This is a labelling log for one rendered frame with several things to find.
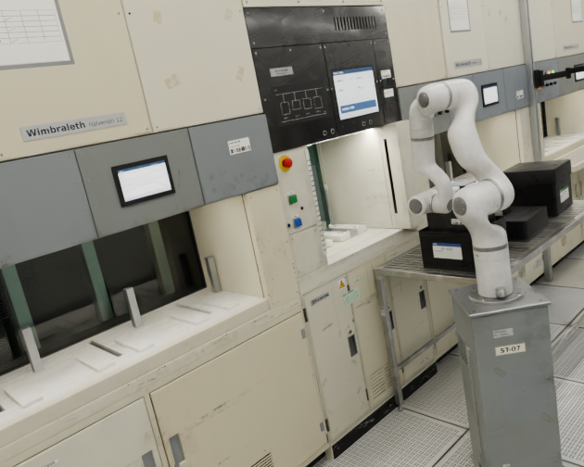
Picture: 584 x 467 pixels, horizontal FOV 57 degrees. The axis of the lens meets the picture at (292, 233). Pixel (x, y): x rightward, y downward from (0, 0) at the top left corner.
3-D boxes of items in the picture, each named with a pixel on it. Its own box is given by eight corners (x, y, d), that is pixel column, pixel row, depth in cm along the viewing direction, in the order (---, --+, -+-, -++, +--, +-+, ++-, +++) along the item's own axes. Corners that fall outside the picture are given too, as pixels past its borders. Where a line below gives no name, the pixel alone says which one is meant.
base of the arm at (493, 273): (532, 298, 186) (527, 248, 182) (477, 309, 187) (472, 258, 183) (512, 282, 205) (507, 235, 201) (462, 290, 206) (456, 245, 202)
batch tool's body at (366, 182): (341, 463, 238) (251, 4, 196) (218, 407, 308) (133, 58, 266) (445, 374, 295) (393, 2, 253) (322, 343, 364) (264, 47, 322)
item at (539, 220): (527, 242, 247) (525, 215, 244) (468, 240, 268) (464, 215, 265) (550, 224, 267) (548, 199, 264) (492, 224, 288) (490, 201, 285)
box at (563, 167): (558, 217, 278) (553, 169, 273) (503, 217, 298) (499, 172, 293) (574, 203, 298) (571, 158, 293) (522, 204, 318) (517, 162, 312)
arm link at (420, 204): (444, 189, 216) (425, 187, 222) (425, 197, 207) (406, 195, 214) (445, 209, 218) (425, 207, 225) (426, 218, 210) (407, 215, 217)
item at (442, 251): (422, 268, 241) (416, 231, 237) (454, 249, 258) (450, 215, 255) (479, 273, 220) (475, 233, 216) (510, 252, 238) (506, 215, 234)
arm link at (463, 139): (468, 221, 191) (501, 210, 198) (492, 214, 180) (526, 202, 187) (422, 91, 194) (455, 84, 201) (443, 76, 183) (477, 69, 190)
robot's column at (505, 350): (568, 492, 198) (552, 301, 181) (492, 503, 199) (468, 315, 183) (537, 446, 225) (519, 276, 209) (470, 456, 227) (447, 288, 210)
